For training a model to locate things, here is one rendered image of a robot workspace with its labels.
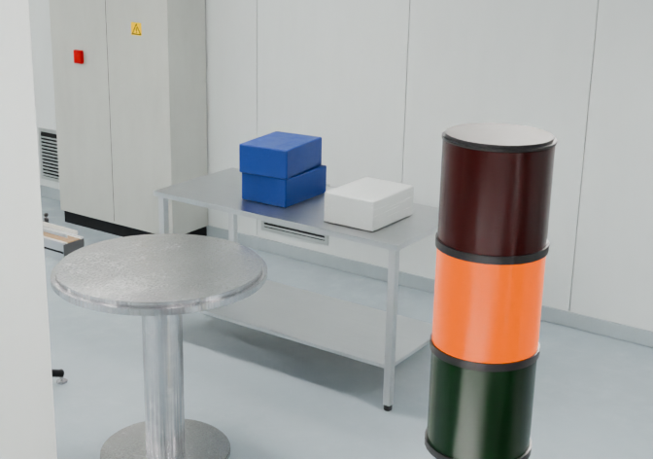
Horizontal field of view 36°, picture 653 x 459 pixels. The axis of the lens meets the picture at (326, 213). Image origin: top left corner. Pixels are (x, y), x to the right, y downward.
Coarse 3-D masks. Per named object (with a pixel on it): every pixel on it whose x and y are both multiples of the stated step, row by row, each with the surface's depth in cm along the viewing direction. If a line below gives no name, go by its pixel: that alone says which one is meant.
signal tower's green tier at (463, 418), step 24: (432, 360) 47; (432, 384) 47; (456, 384) 46; (480, 384) 45; (504, 384) 45; (528, 384) 46; (432, 408) 48; (456, 408) 46; (480, 408) 46; (504, 408) 46; (528, 408) 47; (432, 432) 48; (456, 432) 46; (480, 432) 46; (504, 432) 46; (528, 432) 47; (456, 456) 47; (480, 456) 46; (504, 456) 47
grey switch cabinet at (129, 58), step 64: (64, 0) 757; (128, 0) 721; (192, 0) 722; (64, 64) 773; (128, 64) 735; (192, 64) 734; (64, 128) 790; (128, 128) 750; (192, 128) 747; (64, 192) 806; (128, 192) 765
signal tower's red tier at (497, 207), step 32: (448, 160) 44; (480, 160) 43; (512, 160) 42; (544, 160) 43; (448, 192) 44; (480, 192) 43; (512, 192) 43; (544, 192) 44; (448, 224) 44; (480, 224) 43; (512, 224) 43; (544, 224) 44
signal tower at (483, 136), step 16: (448, 128) 45; (464, 128) 45; (480, 128) 45; (496, 128) 46; (512, 128) 46; (528, 128) 46; (464, 144) 43; (480, 144) 43; (496, 144) 42; (512, 144) 43; (528, 144) 43; (544, 144) 43; (464, 256) 44; (480, 256) 44; (496, 256) 44; (512, 256) 44; (528, 256) 44; (544, 256) 45; (432, 352) 47; (464, 368) 45; (480, 368) 45; (496, 368) 45; (512, 368) 45; (432, 448) 48
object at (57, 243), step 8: (48, 224) 490; (48, 232) 489; (56, 232) 478; (64, 232) 488; (72, 232) 481; (48, 240) 479; (56, 240) 476; (64, 240) 478; (72, 240) 478; (80, 240) 481; (48, 248) 480; (56, 248) 476; (64, 248) 474; (72, 248) 478; (48, 256) 481; (56, 256) 478; (64, 256) 475
